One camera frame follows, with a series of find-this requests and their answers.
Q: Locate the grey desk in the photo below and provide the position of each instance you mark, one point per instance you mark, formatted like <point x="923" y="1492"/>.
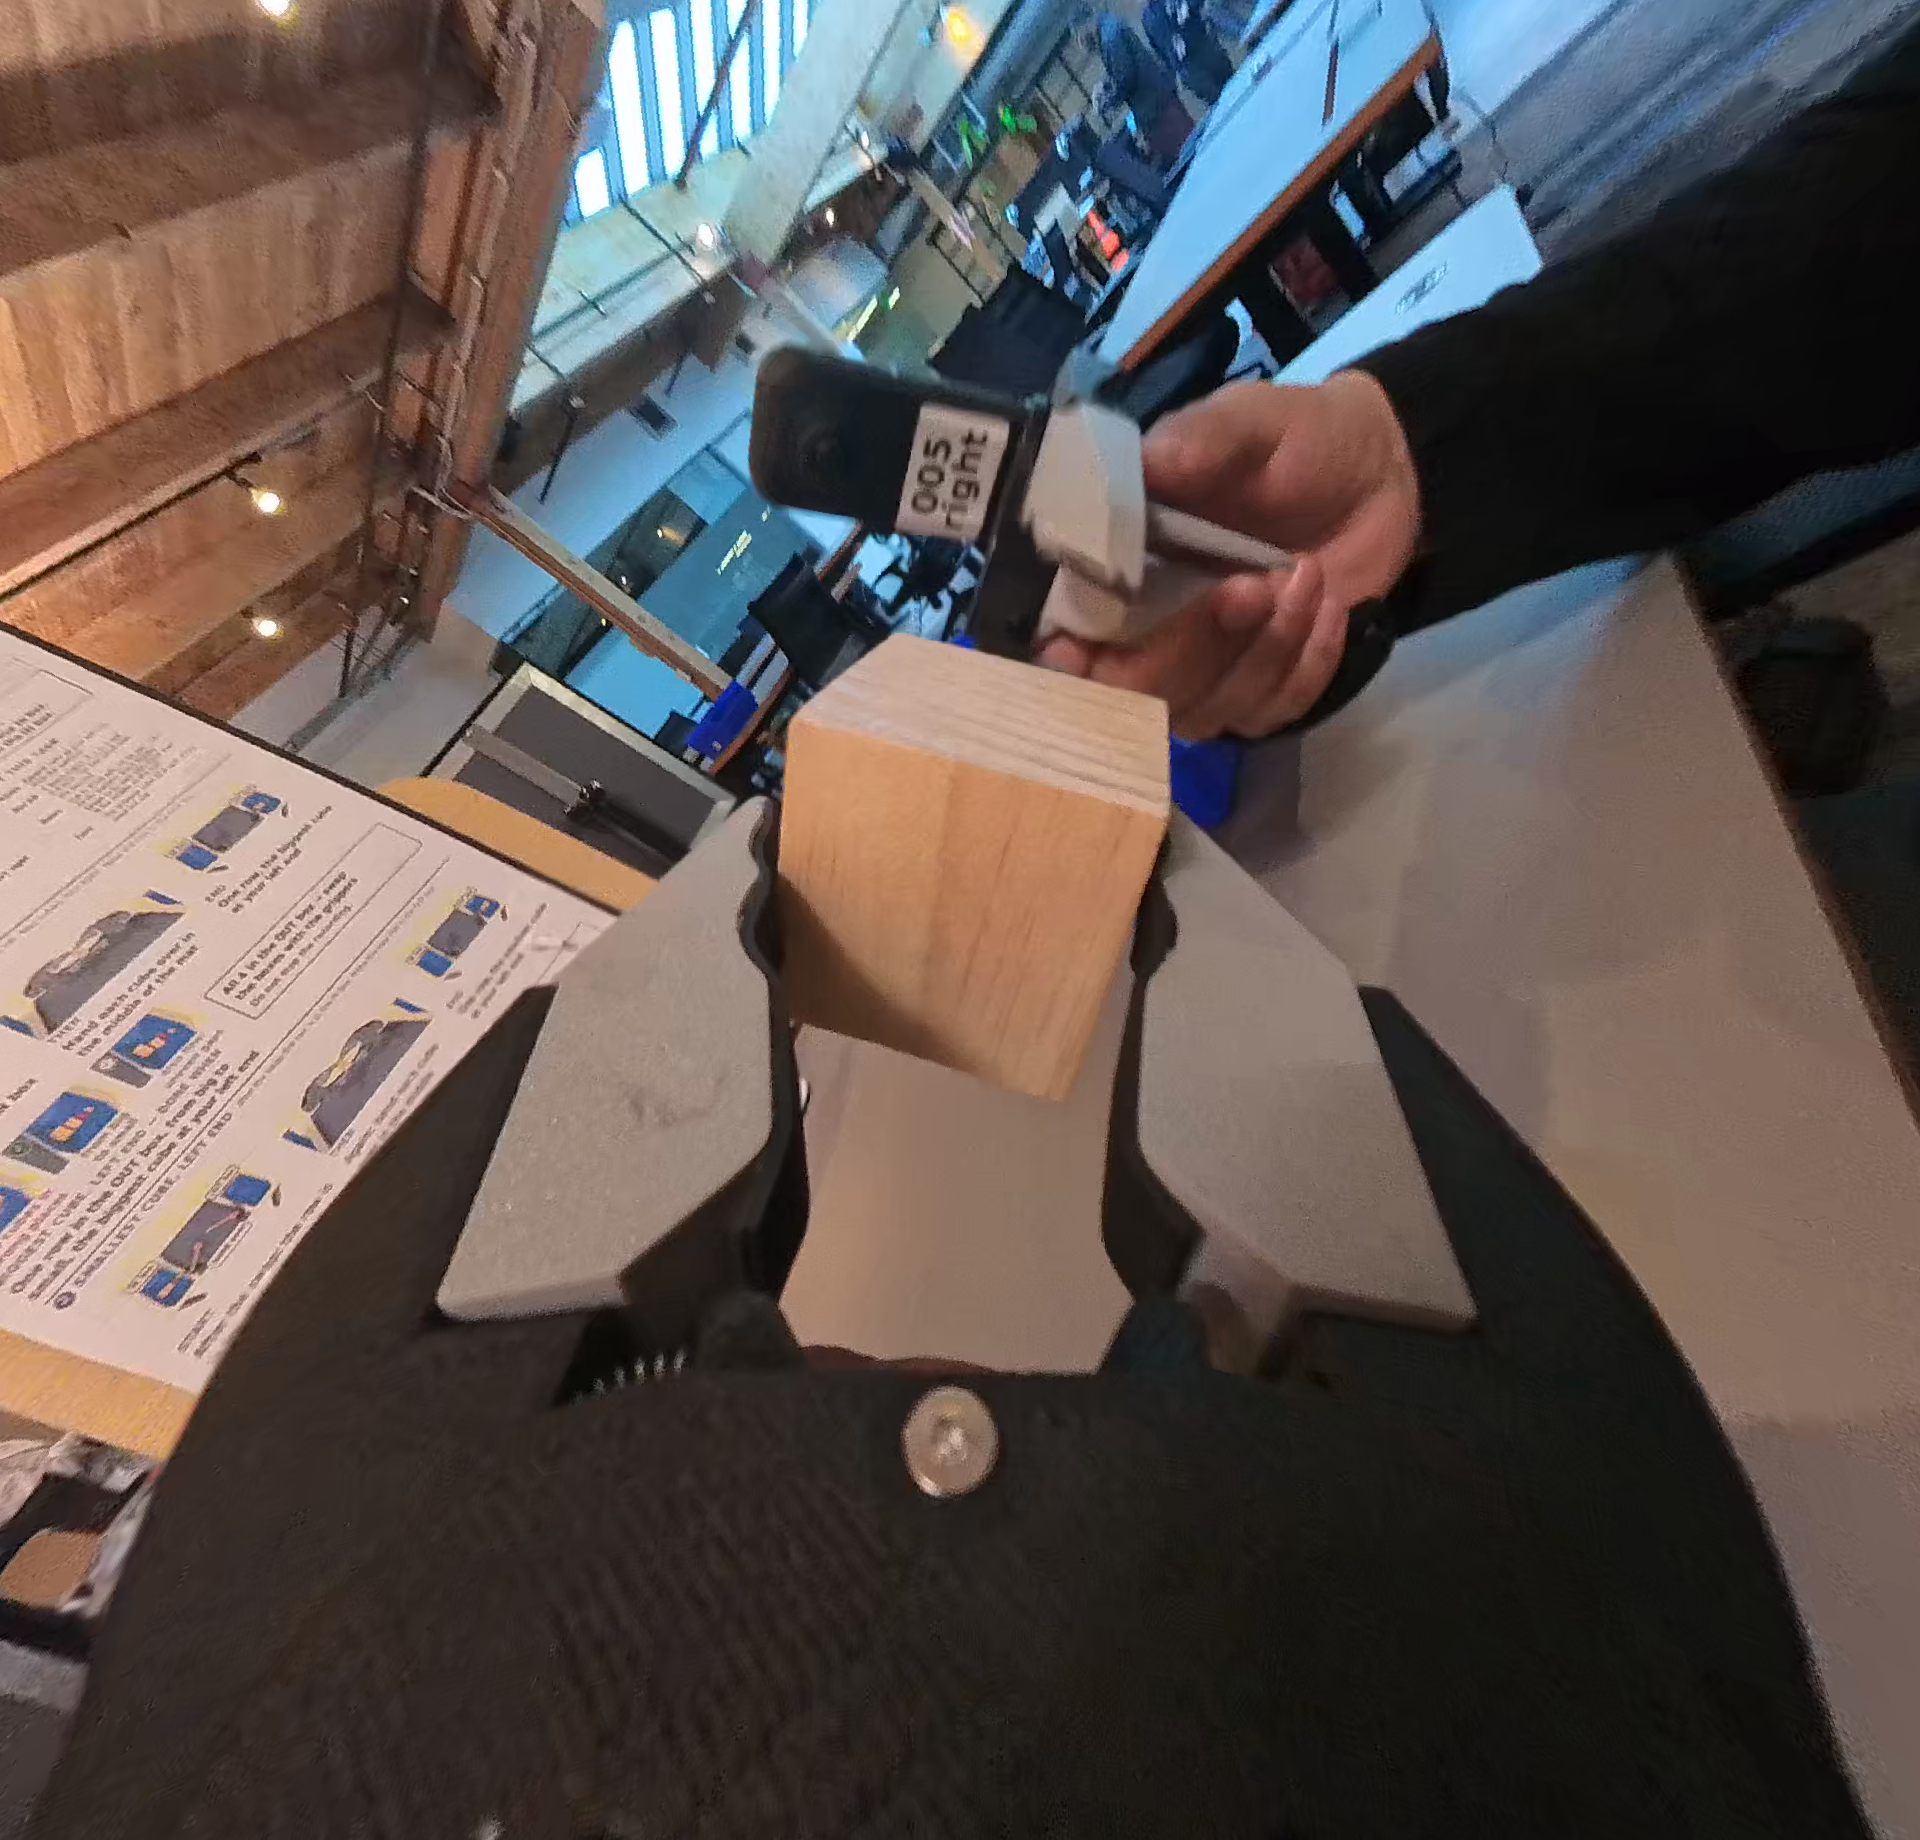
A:
<point x="1576" y="1046"/>

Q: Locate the long white table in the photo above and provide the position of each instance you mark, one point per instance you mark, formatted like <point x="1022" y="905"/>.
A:
<point x="1290" y="117"/>
<point x="1425" y="288"/>

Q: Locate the grey computer monitor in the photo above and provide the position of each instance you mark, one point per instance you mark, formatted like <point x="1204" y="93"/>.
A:
<point x="601" y="761"/>

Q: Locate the blue plastic bin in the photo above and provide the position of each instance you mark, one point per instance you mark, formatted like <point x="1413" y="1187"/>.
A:
<point x="1204" y="783"/>

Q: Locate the printed instruction sheet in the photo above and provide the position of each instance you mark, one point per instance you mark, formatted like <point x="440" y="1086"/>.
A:
<point x="226" y="972"/>

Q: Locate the wooden cube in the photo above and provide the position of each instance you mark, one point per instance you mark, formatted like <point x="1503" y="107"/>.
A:
<point x="961" y="882"/>

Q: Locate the wooden display board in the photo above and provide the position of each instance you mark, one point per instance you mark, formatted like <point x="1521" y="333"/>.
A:
<point x="496" y="821"/>

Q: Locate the person's right hand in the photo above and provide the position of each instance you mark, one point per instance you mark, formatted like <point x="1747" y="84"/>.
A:
<point x="1305" y="491"/>

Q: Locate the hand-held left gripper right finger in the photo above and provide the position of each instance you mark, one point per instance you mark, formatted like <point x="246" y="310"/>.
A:
<point x="1290" y="1122"/>

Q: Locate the person's right forearm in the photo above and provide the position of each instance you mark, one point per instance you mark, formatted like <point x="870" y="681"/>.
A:
<point x="1651" y="402"/>

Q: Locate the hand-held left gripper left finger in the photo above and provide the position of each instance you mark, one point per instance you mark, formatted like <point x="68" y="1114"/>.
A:
<point x="631" y="1090"/>

